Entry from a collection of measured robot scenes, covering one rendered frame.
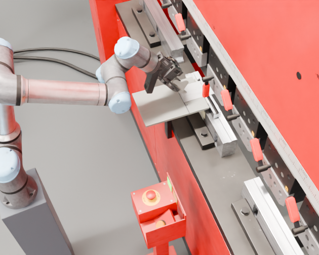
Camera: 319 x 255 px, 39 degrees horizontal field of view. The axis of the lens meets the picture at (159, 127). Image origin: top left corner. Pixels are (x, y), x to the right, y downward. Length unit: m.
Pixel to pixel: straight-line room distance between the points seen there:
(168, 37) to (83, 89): 0.75
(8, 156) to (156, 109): 0.58
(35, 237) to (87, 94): 0.83
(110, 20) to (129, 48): 1.04
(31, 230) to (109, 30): 1.18
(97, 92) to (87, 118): 1.62
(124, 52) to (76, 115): 1.65
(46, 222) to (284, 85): 1.23
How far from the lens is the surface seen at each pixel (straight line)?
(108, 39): 2.60
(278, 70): 1.11
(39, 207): 1.86
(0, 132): 1.74
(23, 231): 1.99
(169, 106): 1.75
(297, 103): 1.07
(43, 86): 1.42
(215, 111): 1.76
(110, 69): 1.54
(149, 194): 1.75
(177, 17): 1.65
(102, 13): 2.49
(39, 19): 3.93
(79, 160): 2.87
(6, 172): 1.70
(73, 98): 1.44
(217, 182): 1.70
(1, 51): 1.49
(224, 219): 1.63
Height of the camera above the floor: 2.33
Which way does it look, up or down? 52 degrees down
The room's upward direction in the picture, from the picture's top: 3 degrees counter-clockwise
